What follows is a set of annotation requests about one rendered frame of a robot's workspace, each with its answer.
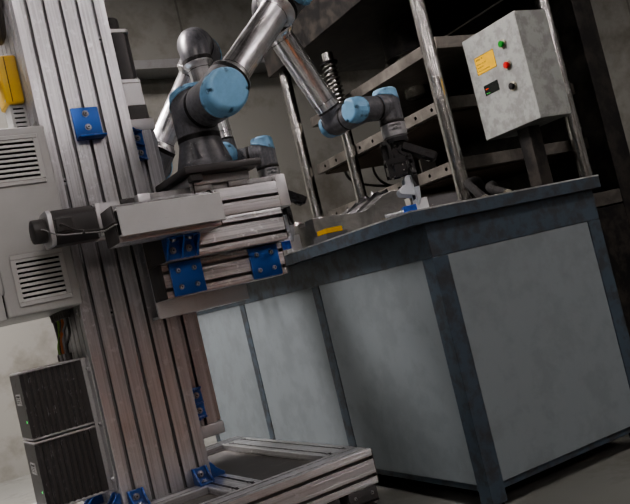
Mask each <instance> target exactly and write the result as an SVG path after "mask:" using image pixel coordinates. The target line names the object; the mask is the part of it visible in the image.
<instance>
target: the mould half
mask: <svg viewBox="0 0 630 504"><path fill-rule="evenodd" d="M397 191H398V190H395V191H389V192H387V193H384V194H382V195H379V196H377V197H376V198H374V199H373V200H372V201H371V202H370V203H368V204H367V205H366V206H365V207H364V208H363V209H362V210H361V211H360V212H356V211H357V210H359V209H360V208H361V207H362V206H363V205H364V204H365V203H366V202H367V201H368V200H367V201H364V202H362V203H360V204H359V205H358V206H356V207H355V208H354V209H353V210H352V211H351V212H350V213H348V214H345V213H346V212H347V211H348V210H349V209H350V208H351V207H350V208H348V209H347V210H345V211H344V212H343V213H342V214H340V215H329V216H324V217H319V218H313V219H310V220H308V221H306V222H304V224H305V227H302V228H300V229H299V227H298V225H296V226H294V231H295V235H297V234H299V236H300V240H301V244H302V248H305V247H308V246H311V245H314V244H315V242H314V238H315V237H318V235H317V232H318V231H320V230H323V229H326V228H331V227H336V226H342V229H343V230H346V229H347V231H348V232H351V231H354V230H357V229H360V228H362V227H365V226H368V225H371V224H374V223H377V222H380V221H382V220H381V219H382V218H385V214H388V213H392V212H396V211H401V208H402V207H404V206H406V204H405V201H404V198H399V197H398V196H397V194H396V193H397ZM355 212H356V213H355Z"/></svg>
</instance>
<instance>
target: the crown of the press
mask: <svg viewBox="0 0 630 504"><path fill-rule="evenodd" d="M498 1H500V0H425V4H426V8H427V12H428V16H429V20H430V24H431V28H432V32H433V36H434V37H439V36H445V35H447V34H449V33H450V32H452V31H453V30H455V29H456V28H458V27H459V26H461V25H462V24H464V23H466V22H467V21H469V20H470V19H472V18H473V17H475V16H476V15H478V14H480V13H481V12H483V11H484V10H486V9H487V8H489V7H490V6H492V5H493V4H495V3H497V2H498ZM292 32H293V33H294V35H295V36H296V38H297V39H298V41H299V42H300V44H301V45H302V47H303V48H304V50H305V51H306V53H307V54H308V56H309V57H310V59H311V61H312V62H313V64H314V65H315V67H316V68H317V70H318V71H319V73H320V74H321V73H324V72H323V71H322V69H323V68H321V67H320V64H321V63H322V62H323V61H322V57H321V54H322V53H325V52H329V51H331V52H332V53H333V57H334V59H336V60H338V65H337V66H336V67H338V68H339V69H338V70H337V72H345V71H357V70H369V69H381V68H384V65H385V64H388V65H392V64H394V63H395V62H397V61H398V60H400V59H401V58H403V57H405V56H406V55H408V54H409V53H411V52H412V51H414V50H415V49H417V48H418V47H420V44H419V40H418V36H417V32H416V28H415V24H414V20H413V16H412V12H411V8H410V4H409V0H312V1H311V3H310V4H309V5H306V6H305V7H304V8H303V9H302V10H301V12H300V13H299V15H298V16H297V18H296V19H295V21H294V22H293V24H292ZM264 61H265V65H266V69H267V73H268V77H269V78H274V77H279V75H278V74H279V73H280V72H283V71H288V70H287V68H286V67H285V65H284V64H283V62H282V61H281V60H280V58H279V57H278V55H277V54H276V52H275V51H274V49H273V48H272V46H271V47H270V49H269V50H268V52H267V53H266V55H265V56H264ZM404 94H405V98H406V101H416V100H420V99H423V98H426V97H428V96H430V95H431V93H430V89H429V85H428V84H421V85H416V86H413V87H410V88H408V89H406V90H405V91H404Z"/></svg>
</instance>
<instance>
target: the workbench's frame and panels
mask: <svg viewBox="0 0 630 504"><path fill-rule="evenodd" d="M599 187H601V184H600V180H599V177H598V176H594V177H589V178H584V179H579V180H574V181H569V182H564V183H558V184H553V185H548V186H543V187H538V188H533V189H528V190H523V191H517V192H512V193H507V194H502V195H497V196H492V197H487V198H482V199H477V200H471V201H466V202H461V203H456V204H451V205H446V206H441V207H436V208H431V209H425V210H420V211H415V212H410V213H407V214H404V215H402V216H399V217H396V218H393V219H390V220H387V221H384V222H381V223H378V224H376V225H373V226H370V227H367V228H364V229H361V230H358V231H355V232H352V233H350V234H347V235H344V236H341V237H338V238H335V239H332V240H329V241H326V242H324V243H321V244H318V245H315V246H312V247H309V248H306V249H303V250H300V251H298V252H295V253H292V254H289V255H286V256H285V260H286V265H287V269H288V273H286V274H283V275H280V276H276V277H273V278H268V279H264V280H259V281H255V282H250V283H246V285H247V290H248V294H249V299H246V300H242V301H239V302H235V303H231V304H227V305H223V306H219V307H215V308H211V309H207V310H203V311H200V312H196V313H197V318H198V322H199V326H200V331H201V335H202V339H203V344H204V348H205V352H206V357H207V361H208V365H209V370H210V374H211V378H212V383H213V387H214V391H215V396H216V400H217V405H218V409H219V413H220V418H221V419H220V420H223V423H224V427H225V432H223V433H220V434H217V435H215V436H216V440H217V442H219V441H222V440H225V439H228V438H231V437H235V436H239V437H250V438H261V439H272V440H284V441H295V442H307V443H318V444H329V445H341V446H352V447H364V448H371V449H372V453H373V457H374V461H375V465H376V470H377V474H382V475H387V476H393V477H399V478H405V479H410V480H416V481H422V482H428V483H433V484H439V485H445V486H451V487H456V488H462V489H468V490H474V491H478V492H479V496H480V500H481V504H505V503H504V502H505V501H507V500H508V499H507V495H506V491H505V487H508V486H510V485H512V484H514V483H517V482H519V481H521V480H524V479H526V478H528V477H530V476H533V475H535V474H537V473H540V472H542V471H544V470H546V469H549V468H551V467H553V466H555V465H558V464H560V463H562V462H565V461H567V460H569V459H571V458H574V457H576V456H578V455H581V454H583V453H585V452H587V451H590V450H592V449H594V448H597V447H599V446H601V445H603V444H606V443H608V442H610V441H613V440H615V439H617V438H619V437H622V436H624V435H626V434H629V436H630V337H629V333H628V330H627V326H626V322H625V318H624V314H623V310H622V306H621V302H620V298H619V294H618V290H617V287H616V283H615V279H614V275H613V271H612V267H611V263H610V259H609V255H608V251H607V247H606V244H605V240H604V236H603V232H602V228H601V224H600V220H599V216H598V212H597V208H596V204H595V200H594V196H593V192H592V189H595V188H599Z"/></svg>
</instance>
